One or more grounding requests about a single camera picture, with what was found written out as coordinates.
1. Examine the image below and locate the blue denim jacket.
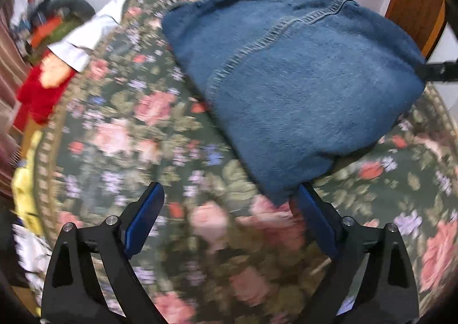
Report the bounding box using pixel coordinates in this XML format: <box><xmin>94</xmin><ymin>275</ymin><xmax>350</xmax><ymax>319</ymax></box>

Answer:
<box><xmin>162</xmin><ymin>0</ymin><xmax>425</xmax><ymax>205</ymax></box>

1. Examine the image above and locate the wooden wardrobe with sliding door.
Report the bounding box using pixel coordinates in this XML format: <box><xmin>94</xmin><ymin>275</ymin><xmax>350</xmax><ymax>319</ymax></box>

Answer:
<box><xmin>383</xmin><ymin>0</ymin><xmax>457</xmax><ymax>62</ymax></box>

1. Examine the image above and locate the yellow blanket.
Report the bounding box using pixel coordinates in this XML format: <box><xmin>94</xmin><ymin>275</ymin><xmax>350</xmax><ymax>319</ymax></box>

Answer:
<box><xmin>12</xmin><ymin>130</ymin><xmax>44</xmax><ymax>236</ymax></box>

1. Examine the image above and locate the floral green bedspread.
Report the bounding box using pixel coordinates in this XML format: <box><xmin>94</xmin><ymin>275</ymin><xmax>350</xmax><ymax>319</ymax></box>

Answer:
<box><xmin>34</xmin><ymin>0</ymin><xmax>457</xmax><ymax>323</ymax></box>

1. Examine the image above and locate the red plush toy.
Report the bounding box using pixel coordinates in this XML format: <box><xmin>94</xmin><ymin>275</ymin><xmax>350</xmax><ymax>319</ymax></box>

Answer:
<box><xmin>13</xmin><ymin>50</ymin><xmax>77</xmax><ymax>131</ymax></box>

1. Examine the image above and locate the white folded cloth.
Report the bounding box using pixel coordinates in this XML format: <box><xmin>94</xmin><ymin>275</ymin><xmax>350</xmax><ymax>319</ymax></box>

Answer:
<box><xmin>48</xmin><ymin>0</ymin><xmax>127</xmax><ymax>72</ymax></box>

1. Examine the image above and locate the striped red curtain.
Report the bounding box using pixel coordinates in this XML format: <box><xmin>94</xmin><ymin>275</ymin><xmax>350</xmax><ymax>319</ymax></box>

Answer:
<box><xmin>1</xmin><ymin>0</ymin><xmax>30</xmax><ymax>199</ymax></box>

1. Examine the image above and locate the orange box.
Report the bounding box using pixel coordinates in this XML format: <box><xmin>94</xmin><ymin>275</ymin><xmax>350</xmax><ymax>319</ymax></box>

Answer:
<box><xmin>30</xmin><ymin>16</ymin><xmax>64</xmax><ymax>49</ymax></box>

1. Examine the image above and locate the grey green pillow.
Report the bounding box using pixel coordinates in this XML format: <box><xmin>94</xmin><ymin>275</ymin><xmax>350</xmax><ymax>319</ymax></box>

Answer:
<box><xmin>48</xmin><ymin>0</ymin><xmax>96</xmax><ymax>21</ymax></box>

